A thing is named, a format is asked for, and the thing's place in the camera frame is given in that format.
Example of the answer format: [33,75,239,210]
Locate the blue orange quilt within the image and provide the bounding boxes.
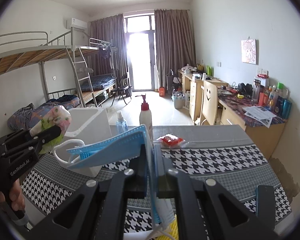
[7,95,80,131]

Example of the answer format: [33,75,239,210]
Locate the bagged pastel cloth bundle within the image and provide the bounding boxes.
[30,105,72,154]

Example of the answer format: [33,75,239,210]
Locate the black headphones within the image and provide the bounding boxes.
[237,83,253,97]

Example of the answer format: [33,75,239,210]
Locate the houndstooth tablecloth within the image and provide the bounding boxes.
[21,125,291,239]

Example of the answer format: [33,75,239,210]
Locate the blue face mask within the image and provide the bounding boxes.
[66,125,177,239]

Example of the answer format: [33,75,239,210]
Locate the yellow foam fruit net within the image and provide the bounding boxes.
[155,218,179,240]

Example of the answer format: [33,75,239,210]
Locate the left brown curtain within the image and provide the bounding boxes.
[88,14,128,79]

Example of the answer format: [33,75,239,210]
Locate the red snack packet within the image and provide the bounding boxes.
[157,134,186,148]

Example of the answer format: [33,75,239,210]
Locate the brown curtain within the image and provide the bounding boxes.
[154,9,196,87]
[88,14,128,79]

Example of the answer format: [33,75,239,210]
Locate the person's left hand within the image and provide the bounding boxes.
[0,179,25,211]

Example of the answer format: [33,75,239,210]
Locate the blue spray bottle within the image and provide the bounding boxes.
[116,111,128,134]

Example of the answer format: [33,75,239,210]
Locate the wooden desk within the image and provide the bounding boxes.
[178,70,286,159]

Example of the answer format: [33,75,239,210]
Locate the white air conditioner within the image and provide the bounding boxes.
[66,18,88,30]

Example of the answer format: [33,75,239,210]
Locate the metal bunk bed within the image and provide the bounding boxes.
[0,28,116,108]

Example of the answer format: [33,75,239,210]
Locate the right brown curtain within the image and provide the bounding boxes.
[154,9,196,87]

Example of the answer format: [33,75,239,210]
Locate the papers on desk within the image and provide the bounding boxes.
[242,106,276,128]

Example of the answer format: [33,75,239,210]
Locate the wooden smiley chair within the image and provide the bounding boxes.
[200,80,218,125]

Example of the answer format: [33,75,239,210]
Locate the anime wall picture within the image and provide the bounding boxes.
[241,39,257,64]

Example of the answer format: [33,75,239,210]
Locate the white styrofoam box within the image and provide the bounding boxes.
[53,107,112,168]

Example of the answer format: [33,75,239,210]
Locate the grey waste bin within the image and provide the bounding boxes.
[172,93,185,109]

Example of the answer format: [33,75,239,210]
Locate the black folding chair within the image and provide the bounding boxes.
[111,73,132,106]

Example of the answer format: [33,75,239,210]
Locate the white pump bottle red cap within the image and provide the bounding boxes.
[139,94,153,141]

